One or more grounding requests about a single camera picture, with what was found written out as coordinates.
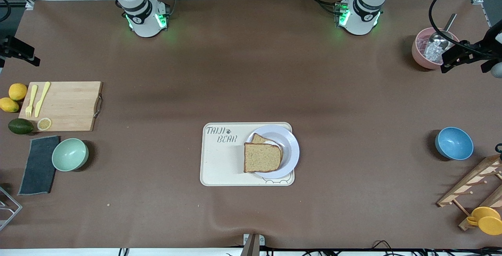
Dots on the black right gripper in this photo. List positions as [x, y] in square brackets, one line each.
[11, 47]

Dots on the wooden peg rack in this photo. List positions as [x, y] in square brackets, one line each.
[457, 191]

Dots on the wooden cutting board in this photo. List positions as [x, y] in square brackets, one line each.
[70, 107]

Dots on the yellow plastic knife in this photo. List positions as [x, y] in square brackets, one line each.
[42, 99]

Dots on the plain brown bread slice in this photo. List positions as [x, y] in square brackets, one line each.
[262, 158]

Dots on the light green bowl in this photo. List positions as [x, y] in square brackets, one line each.
[70, 155]

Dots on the lemon slice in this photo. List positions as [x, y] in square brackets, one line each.
[44, 124]

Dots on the cream bear print tray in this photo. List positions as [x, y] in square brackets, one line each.
[223, 162]

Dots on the yellow lemon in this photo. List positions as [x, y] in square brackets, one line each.
[18, 91]
[8, 105]

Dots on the dark grey cloth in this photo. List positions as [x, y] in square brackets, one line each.
[39, 166]

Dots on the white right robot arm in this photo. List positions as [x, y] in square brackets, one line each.
[145, 22]

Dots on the yellow cup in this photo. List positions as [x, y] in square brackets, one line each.
[488, 220]

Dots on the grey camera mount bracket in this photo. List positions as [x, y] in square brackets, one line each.
[253, 246]

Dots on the clear ice cubes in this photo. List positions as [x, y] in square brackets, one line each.
[431, 54]

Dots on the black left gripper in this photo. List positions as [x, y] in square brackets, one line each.
[484, 48]

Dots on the yellow plastic fork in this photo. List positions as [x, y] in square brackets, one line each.
[32, 99]

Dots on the metal scoop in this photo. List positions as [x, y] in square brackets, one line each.
[437, 36]

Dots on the pink bowl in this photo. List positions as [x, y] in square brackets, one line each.
[419, 54]

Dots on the green avocado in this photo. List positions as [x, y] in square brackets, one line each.
[20, 126]

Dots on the blue bowl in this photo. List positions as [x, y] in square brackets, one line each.
[455, 144]

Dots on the white round plate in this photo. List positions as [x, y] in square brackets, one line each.
[290, 150]

